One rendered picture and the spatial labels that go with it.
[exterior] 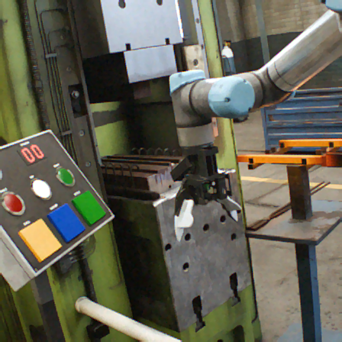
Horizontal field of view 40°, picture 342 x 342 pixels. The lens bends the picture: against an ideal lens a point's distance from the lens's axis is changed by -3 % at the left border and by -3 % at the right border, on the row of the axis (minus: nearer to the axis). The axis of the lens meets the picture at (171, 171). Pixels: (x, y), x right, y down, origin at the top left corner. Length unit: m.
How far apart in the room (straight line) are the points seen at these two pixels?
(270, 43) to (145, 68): 9.28
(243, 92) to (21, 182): 0.52
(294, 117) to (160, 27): 4.03
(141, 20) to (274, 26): 9.17
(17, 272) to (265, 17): 10.02
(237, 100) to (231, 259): 0.94
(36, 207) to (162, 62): 0.68
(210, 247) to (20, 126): 0.72
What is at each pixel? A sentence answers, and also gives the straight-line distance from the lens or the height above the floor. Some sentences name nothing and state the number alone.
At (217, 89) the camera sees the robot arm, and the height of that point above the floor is 1.25.
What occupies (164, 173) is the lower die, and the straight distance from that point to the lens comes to 1.54.
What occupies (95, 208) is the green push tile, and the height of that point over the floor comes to 1.00.
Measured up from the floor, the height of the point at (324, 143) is 0.92.
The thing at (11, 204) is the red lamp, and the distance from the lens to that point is 1.04.
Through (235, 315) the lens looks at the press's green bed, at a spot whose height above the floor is 0.39.
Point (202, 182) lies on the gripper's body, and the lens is 1.00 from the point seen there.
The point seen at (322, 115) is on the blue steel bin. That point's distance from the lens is 5.32.
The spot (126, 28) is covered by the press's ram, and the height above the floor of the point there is 1.43.
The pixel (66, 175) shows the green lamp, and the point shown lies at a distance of 1.20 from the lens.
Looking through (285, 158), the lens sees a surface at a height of 0.92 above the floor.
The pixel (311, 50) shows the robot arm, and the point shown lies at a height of 1.30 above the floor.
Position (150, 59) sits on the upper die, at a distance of 1.52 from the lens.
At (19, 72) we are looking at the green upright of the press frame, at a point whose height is 1.36.
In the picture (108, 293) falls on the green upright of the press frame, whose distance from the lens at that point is 1.65.
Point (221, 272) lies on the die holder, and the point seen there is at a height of 0.58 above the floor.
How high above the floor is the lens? 1.32
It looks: 13 degrees down
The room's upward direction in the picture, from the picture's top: 10 degrees counter-clockwise
